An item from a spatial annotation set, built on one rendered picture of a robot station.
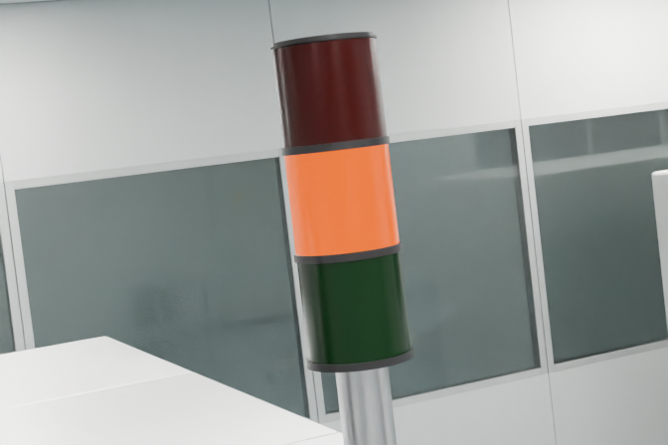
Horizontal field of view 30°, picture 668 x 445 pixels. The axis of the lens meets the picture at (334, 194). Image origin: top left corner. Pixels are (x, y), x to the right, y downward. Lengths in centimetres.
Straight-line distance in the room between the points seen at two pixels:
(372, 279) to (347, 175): 5
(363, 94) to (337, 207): 5
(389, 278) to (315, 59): 10
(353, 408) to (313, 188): 10
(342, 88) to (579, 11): 571
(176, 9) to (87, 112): 58
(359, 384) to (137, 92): 468
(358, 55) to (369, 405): 16
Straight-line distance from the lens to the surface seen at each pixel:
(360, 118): 56
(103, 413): 105
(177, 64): 530
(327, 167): 56
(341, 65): 56
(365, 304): 56
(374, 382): 58
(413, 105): 572
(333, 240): 56
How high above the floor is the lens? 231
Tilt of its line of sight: 3 degrees down
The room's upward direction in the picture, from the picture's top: 7 degrees counter-clockwise
